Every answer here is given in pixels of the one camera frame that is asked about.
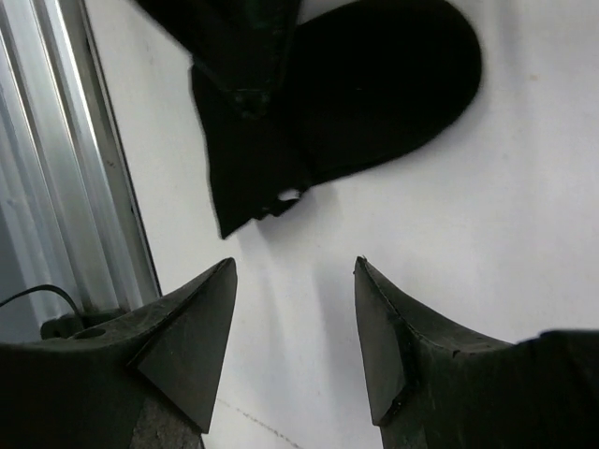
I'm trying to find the black striped sock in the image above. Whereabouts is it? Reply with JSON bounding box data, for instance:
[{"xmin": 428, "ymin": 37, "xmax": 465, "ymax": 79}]
[{"xmin": 190, "ymin": 1, "xmax": 482, "ymax": 238}]

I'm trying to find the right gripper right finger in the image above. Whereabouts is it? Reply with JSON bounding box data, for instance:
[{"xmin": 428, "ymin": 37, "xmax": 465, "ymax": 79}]
[{"xmin": 354, "ymin": 257, "xmax": 598, "ymax": 448}]

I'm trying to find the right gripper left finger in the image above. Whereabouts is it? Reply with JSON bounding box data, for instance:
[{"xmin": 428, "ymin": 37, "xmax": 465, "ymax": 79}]
[{"xmin": 1, "ymin": 258, "xmax": 238, "ymax": 448}]

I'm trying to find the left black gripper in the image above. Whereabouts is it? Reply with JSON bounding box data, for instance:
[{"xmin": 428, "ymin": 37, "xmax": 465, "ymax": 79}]
[{"xmin": 138, "ymin": 0, "xmax": 300, "ymax": 117}]

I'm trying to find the aluminium table frame rail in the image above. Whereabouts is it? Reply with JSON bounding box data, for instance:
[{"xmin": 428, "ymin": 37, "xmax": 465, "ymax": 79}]
[{"xmin": 1, "ymin": 1, "xmax": 161, "ymax": 343}]

